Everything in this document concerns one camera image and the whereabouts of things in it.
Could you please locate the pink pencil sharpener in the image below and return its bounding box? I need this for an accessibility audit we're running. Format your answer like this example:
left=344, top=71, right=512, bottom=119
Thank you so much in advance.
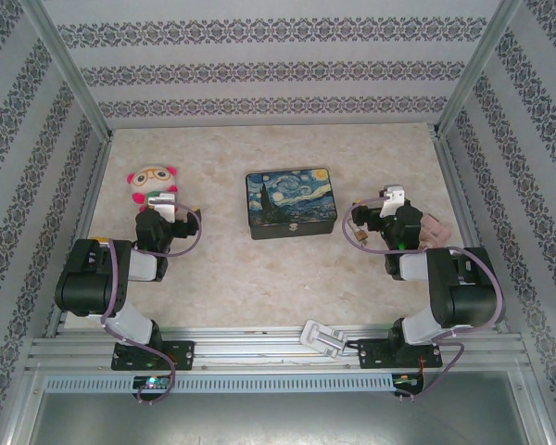
left=419, top=213, right=450, bottom=247

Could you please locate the grey slotted cable duct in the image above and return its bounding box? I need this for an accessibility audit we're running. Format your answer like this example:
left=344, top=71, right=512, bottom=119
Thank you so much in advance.
left=44, top=374, right=395, bottom=393

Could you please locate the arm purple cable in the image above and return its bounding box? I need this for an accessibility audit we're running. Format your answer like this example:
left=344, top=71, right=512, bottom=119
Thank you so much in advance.
left=342, top=194, right=506, bottom=402
left=100, top=199, right=203, bottom=407

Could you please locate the aluminium side rail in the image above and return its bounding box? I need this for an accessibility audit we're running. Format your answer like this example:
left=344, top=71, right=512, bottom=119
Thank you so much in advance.
left=433, top=132, right=509, bottom=333
left=44, top=136, right=115, bottom=337

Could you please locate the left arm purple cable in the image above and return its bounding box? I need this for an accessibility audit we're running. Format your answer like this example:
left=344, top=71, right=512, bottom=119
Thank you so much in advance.
left=100, top=199, right=203, bottom=407

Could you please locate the aluminium corner post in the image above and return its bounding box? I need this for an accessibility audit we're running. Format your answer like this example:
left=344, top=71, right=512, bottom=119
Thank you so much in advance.
left=433, top=0, right=524, bottom=138
left=20, top=0, right=115, bottom=140

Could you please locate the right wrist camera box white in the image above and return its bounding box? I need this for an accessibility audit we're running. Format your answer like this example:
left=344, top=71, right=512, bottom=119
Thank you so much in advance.
left=380, top=184, right=408, bottom=218

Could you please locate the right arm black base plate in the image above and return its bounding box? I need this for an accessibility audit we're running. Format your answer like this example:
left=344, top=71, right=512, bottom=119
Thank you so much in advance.
left=357, top=337, right=444, bottom=371

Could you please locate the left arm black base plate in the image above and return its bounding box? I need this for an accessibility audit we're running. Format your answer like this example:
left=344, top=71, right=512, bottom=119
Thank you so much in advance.
left=110, top=340, right=196, bottom=372

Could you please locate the starry night tin box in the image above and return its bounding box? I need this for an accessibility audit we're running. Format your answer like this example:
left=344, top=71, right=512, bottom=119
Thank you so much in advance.
left=245, top=167, right=339, bottom=241

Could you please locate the grey sheet metal panel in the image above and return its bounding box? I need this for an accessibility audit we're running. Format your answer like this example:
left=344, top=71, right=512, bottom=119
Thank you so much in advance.
left=8, top=370, right=552, bottom=445

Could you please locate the left controller circuit board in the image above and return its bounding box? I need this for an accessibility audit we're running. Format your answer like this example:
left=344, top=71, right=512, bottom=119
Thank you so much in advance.
left=133, top=375, right=172, bottom=390

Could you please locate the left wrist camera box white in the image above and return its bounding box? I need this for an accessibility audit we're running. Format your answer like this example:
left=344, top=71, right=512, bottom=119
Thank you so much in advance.
left=147, top=193, right=177, bottom=224

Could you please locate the aluminium front rail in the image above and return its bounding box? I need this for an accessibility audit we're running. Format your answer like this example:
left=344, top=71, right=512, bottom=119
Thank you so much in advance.
left=25, top=326, right=532, bottom=372

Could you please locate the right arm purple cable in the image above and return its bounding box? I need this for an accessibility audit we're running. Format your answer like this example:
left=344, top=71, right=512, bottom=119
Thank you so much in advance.
left=342, top=194, right=506, bottom=402

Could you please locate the white plastic clamp bracket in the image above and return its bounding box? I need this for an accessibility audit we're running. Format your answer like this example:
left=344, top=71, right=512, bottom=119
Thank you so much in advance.
left=300, top=319, right=348, bottom=359

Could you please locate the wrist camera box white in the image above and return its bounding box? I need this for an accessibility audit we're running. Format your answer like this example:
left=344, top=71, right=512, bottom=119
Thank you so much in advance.
left=380, top=184, right=408, bottom=218
left=147, top=193, right=177, bottom=224

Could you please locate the pink green plush toy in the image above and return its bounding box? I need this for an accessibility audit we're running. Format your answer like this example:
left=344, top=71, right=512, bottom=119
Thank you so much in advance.
left=126, top=165, right=181, bottom=217

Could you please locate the small brass padlock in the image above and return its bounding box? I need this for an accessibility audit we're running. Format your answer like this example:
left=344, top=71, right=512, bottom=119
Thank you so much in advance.
left=346, top=220, right=370, bottom=243

